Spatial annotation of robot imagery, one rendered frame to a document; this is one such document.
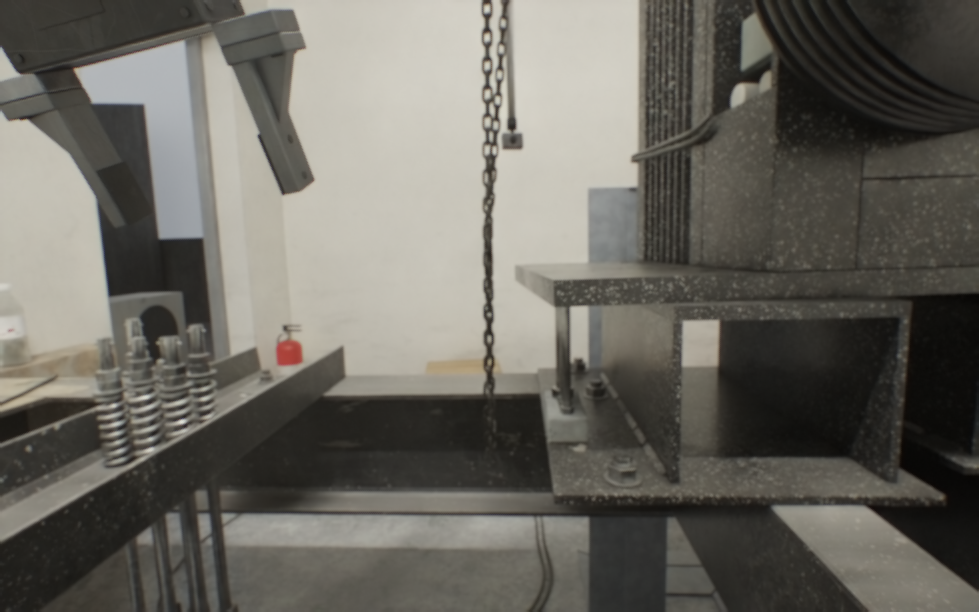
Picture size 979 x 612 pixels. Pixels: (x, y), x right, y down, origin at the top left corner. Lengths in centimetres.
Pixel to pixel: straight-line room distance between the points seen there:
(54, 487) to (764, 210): 89
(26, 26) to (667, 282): 54
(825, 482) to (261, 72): 65
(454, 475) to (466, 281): 198
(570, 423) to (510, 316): 230
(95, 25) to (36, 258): 161
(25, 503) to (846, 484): 91
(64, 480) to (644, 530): 114
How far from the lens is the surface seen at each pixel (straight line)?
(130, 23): 37
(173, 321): 433
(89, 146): 44
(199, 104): 300
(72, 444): 85
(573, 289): 55
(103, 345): 80
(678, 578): 164
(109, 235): 744
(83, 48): 40
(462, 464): 109
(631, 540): 140
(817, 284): 66
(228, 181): 293
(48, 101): 43
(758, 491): 63
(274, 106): 36
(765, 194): 64
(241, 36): 35
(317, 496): 118
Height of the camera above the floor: 94
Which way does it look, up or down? 7 degrees down
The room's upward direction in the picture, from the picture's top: 2 degrees counter-clockwise
